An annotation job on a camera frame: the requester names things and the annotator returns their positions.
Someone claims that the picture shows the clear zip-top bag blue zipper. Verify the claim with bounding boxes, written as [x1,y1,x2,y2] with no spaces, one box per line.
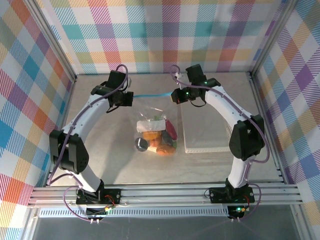
[131,91,182,159]

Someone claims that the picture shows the red chili pepper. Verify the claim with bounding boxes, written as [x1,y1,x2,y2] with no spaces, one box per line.
[165,119,179,141]

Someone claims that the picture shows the white radish with green leaves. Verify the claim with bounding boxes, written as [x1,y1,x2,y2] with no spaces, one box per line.
[136,114,168,134]

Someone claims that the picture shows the dark eggplant with green stem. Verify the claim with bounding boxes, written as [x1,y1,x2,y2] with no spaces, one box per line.
[160,130,180,151]

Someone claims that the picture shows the black round food piece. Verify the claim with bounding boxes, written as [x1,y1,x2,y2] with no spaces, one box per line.
[134,136,149,152]

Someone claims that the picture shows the white perforated plastic basket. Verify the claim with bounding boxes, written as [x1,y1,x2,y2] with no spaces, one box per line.
[180,98,233,155]

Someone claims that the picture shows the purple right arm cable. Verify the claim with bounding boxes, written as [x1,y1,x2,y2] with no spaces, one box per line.
[169,64,271,222]

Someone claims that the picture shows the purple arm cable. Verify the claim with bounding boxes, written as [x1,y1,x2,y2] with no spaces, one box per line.
[169,64,271,222]
[46,64,131,223]

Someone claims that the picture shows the aluminium left side rail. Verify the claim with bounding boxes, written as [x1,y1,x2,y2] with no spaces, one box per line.
[43,76,78,188]

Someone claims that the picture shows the aluminium rail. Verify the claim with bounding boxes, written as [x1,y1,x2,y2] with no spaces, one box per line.
[248,71,287,185]
[43,76,78,188]

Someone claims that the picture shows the aluminium right side rail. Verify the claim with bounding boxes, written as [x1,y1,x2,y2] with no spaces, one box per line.
[248,71,287,185]

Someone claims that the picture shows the aluminium left corner post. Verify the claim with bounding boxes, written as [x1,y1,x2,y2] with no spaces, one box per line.
[24,0,78,82]

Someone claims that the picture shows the aluminium corner post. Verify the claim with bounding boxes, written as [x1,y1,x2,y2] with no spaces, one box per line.
[24,0,78,82]
[249,0,300,78]

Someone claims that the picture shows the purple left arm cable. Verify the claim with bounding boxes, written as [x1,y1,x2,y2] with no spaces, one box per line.
[46,64,131,223]

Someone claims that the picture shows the aluminium right corner post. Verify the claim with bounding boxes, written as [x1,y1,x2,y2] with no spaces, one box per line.
[249,0,300,78]

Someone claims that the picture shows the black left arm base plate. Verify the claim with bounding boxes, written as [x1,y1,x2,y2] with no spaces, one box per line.
[75,188,123,205]

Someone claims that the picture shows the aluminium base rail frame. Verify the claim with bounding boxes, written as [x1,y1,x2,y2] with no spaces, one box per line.
[27,183,305,208]

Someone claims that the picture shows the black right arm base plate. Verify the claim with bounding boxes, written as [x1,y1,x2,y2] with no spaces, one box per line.
[208,186,256,204]

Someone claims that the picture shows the white slotted cable duct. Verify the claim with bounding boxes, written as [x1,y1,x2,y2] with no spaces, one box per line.
[38,208,232,219]

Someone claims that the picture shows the left circuit board with wires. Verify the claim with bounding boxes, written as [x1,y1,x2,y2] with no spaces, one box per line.
[85,204,116,218]

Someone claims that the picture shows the circuit board with wires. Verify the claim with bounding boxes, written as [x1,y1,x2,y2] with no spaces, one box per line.
[227,204,252,219]
[85,204,116,218]

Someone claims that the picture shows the right circuit board with wires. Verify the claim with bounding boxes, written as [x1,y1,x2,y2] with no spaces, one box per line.
[227,204,252,219]

